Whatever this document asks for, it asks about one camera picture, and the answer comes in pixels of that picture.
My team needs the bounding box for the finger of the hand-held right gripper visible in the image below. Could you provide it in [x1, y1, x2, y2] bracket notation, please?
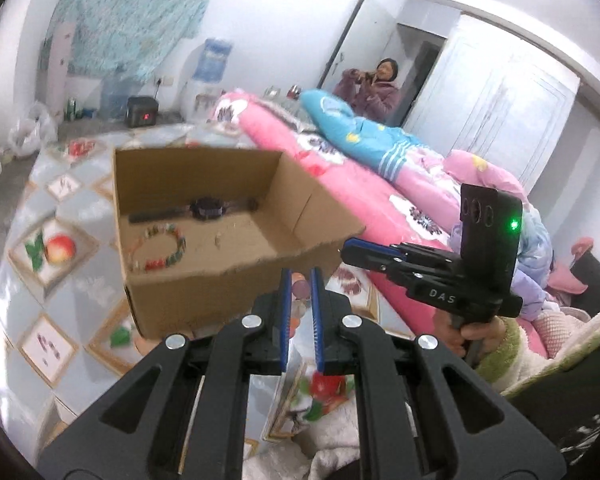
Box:
[347, 261, 460, 307]
[341, 238, 460, 271]

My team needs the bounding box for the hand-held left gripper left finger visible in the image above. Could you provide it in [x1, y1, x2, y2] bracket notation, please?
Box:
[36, 267, 294, 480]

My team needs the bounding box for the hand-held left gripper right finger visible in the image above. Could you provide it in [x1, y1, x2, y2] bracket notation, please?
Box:
[309, 267, 567, 480]

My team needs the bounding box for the brown cardboard box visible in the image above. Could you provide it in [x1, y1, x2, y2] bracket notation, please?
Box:
[111, 146, 367, 342]

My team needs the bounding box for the multicolour glass bead bracelet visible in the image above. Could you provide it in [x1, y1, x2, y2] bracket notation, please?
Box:
[128, 224, 188, 274]

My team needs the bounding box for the dark blue smartwatch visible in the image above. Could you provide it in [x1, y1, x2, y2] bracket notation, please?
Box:
[128, 195, 260, 225]

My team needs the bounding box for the person's right forearm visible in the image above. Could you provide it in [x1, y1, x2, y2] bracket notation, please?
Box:
[472, 297, 600, 399]

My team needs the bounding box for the person's right hand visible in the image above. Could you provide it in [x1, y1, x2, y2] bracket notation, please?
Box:
[431, 309, 508, 359]

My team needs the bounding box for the lavender garment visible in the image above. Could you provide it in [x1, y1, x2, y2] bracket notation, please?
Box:
[509, 204, 552, 319]

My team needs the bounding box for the pink floral blanket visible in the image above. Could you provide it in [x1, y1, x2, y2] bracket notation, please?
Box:
[214, 89, 532, 357]

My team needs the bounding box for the pink fluffy cloth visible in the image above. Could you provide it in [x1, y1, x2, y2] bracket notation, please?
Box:
[529, 304, 592, 359]

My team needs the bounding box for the blue patterned pillow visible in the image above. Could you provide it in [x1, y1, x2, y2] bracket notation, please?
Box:
[299, 88, 432, 182]

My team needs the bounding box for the white fluffy robe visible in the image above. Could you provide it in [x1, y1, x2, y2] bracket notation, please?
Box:
[239, 399, 362, 480]

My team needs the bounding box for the white wardrobe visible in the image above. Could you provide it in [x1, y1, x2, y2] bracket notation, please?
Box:
[402, 0, 582, 194]

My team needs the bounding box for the dark printed cloth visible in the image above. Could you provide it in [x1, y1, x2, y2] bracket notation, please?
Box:
[504, 339, 600, 480]

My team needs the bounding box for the white water dispenser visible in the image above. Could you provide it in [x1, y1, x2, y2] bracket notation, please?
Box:
[182, 80, 222, 122]

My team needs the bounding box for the fruit print tablecloth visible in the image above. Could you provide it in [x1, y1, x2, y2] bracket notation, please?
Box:
[0, 124, 382, 462]

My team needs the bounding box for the black box with red display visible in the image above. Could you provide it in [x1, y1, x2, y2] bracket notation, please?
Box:
[126, 95, 160, 128]

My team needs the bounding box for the clear blue water jug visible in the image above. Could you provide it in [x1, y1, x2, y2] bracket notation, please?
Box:
[99, 72, 142, 119]

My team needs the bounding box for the white plastic bag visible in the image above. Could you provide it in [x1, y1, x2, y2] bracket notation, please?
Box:
[7, 102, 59, 157]

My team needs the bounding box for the white tall panel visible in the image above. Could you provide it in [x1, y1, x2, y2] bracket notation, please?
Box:
[46, 22, 76, 112]

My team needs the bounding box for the teal wall cloth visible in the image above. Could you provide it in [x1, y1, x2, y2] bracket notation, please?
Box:
[54, 0, 222, 77]

